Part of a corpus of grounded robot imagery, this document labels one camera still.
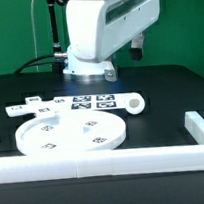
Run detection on white front fence bar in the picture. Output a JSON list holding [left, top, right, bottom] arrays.
[[0, 144, 204, 184]]

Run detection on black cables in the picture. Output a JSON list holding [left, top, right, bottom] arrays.
[[12, 52, 70, 76]]

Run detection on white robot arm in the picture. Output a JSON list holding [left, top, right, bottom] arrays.
[[63, 0, 160, 82]]

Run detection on grey cable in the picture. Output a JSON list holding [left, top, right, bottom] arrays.
[[29, 0, 45, 74]]

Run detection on white fence bar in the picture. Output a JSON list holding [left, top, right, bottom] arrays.
[[184, 111, 204, 145], [0, 144, 204, 184]]

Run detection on white right fence bar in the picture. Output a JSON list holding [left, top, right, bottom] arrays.
[[184, 111, 204, 145]]

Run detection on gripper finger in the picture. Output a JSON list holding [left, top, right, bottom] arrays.
[[130, 34, 145, 61]]

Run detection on black camera stand pole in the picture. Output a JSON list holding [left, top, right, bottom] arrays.
[[45, 0, 69, 58]]

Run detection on white cross table base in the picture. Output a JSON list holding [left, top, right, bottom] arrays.
[[3, 94, 57, 120]]

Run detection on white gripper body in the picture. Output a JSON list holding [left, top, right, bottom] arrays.
[[105, 0, 160, 51]]

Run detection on white round table top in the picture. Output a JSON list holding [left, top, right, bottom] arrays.
[[15, 110, 126, 156]]

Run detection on white marker sheet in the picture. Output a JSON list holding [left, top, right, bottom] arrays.
[[71, 94, 116, 110]]

